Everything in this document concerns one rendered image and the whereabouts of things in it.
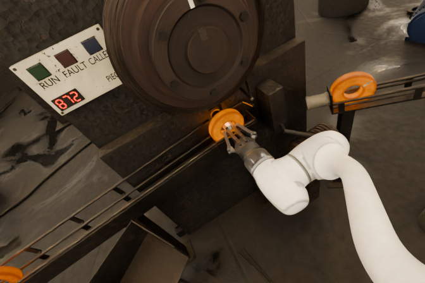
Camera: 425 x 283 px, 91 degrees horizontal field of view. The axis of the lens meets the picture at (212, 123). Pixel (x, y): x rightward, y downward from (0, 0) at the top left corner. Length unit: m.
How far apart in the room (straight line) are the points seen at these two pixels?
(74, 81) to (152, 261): 0.64
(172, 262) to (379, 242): 0.61
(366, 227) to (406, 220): 1.09
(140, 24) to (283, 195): 0.55
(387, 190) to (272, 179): 1.03
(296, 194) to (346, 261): 0.81
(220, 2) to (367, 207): 0.51
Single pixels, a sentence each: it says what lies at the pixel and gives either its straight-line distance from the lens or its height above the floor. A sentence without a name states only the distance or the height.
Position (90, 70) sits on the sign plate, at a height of 1.14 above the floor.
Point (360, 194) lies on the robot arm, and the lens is 0.49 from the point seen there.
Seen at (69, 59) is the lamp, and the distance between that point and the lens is 0.74.
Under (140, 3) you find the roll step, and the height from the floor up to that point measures 1.26.
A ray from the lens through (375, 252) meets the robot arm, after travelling 0.41.
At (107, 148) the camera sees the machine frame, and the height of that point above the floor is 0.87.
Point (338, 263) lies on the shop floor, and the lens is 1.37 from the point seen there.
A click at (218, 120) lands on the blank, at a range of 0.80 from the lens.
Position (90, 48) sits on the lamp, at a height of 1.20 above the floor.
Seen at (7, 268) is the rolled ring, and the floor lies 0.68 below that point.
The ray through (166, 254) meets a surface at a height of 0.61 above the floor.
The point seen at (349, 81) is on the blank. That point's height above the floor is 0.76.
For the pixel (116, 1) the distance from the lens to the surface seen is 0.58.
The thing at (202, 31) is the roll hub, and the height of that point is 1.17.
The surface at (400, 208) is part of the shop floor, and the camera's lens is 1.54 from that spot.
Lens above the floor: 1.33
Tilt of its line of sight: 41 degrees down
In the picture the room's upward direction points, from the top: 24 degrees counter-clockwise
